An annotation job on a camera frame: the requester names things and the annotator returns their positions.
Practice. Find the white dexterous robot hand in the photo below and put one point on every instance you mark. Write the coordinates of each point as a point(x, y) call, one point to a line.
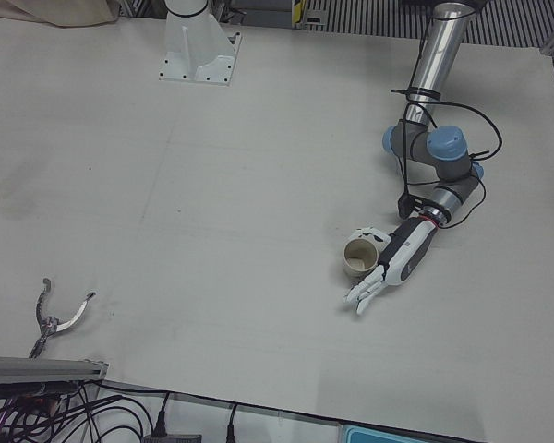
point(408, 254)

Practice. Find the beige paper cup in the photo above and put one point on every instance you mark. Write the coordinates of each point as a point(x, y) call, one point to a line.
point(360, 256)

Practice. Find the UR5e robot arm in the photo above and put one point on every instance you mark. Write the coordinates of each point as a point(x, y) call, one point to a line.
point(436, 51)

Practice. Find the teal plastic bin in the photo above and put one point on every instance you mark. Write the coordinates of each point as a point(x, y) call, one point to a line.
point(388, 436)

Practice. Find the yellow black hazard strip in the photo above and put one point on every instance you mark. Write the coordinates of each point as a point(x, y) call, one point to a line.
point(297, 11)

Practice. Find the grey power box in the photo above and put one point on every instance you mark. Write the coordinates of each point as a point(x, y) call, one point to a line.
point(173, 438)

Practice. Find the metal reacher grabber tool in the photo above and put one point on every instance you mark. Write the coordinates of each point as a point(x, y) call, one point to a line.
point(51, 323)

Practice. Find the beige cloth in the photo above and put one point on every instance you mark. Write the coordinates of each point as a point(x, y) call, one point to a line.
point(51, 11)

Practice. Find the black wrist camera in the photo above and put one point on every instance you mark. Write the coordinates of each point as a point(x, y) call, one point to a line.
point(404, 203)

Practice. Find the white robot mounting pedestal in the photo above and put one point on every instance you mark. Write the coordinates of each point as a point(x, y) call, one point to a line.
point(194, 51)

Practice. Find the aluminium profile post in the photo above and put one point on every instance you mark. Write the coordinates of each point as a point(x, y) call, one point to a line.
point(37, 369)

